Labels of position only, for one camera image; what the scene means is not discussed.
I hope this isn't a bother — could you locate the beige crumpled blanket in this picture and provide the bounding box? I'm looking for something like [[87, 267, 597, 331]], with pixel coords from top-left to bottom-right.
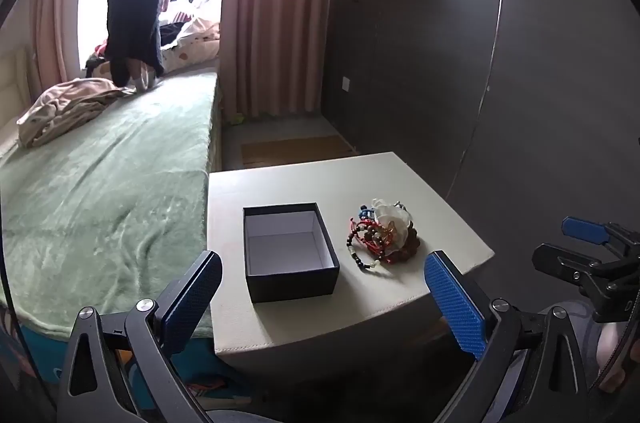
[[17, 77, 132, 148]]

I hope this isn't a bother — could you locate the dark grey wardrobe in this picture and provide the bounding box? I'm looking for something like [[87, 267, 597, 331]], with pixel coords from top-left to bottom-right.
[[320, 0, 640, 304]]

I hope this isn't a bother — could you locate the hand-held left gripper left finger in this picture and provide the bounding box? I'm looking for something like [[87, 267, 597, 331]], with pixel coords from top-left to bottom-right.
[[55, 250, 223, 423]]

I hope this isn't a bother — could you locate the red string bracelet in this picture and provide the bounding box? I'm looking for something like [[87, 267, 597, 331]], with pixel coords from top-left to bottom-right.
[[350, 212, 401, 265]]

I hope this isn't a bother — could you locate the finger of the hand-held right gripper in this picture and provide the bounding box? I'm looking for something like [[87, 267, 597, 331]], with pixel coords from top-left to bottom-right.
[[531, 243, 608, 291], [561, 216, 640, 260]]

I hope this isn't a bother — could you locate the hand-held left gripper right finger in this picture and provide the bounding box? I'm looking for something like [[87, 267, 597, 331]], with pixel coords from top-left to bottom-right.
[[424, 251, 593, 423]]

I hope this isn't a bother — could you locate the person's right hand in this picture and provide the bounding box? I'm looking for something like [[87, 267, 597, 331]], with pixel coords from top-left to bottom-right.
[[594, 320, 633, 395]]

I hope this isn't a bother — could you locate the patterned duvet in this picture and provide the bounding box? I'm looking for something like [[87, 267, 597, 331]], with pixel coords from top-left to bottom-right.
[[157, 10, 222, 74]]

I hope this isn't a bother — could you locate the colourful sneaker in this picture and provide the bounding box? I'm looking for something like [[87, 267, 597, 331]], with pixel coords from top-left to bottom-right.
[[185, 378, 253, 409]]

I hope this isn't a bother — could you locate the pink curtain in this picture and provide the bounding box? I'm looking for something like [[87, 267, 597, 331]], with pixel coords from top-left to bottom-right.
[[27, 0, 101, 104], [220, 0, 346, 121]]

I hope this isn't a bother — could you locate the beige headboard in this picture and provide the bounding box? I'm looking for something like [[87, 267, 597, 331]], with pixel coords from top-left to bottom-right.
[[0, 43, 38, 154]]

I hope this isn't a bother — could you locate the white fabric flower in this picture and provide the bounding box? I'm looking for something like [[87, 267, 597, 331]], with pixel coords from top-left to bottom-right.
[[372, 198, 413, 249]]

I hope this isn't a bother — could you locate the black jewelry box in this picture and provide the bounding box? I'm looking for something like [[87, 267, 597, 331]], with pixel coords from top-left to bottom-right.
[[242, 202, 342, 304]]

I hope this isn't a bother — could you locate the white leather bedside table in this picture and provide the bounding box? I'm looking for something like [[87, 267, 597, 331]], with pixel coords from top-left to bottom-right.
[[206, 151, 497, 371]]

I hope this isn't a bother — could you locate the dark bead bracelet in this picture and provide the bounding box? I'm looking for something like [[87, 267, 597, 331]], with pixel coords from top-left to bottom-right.
[[344, 223, 388, 271]]

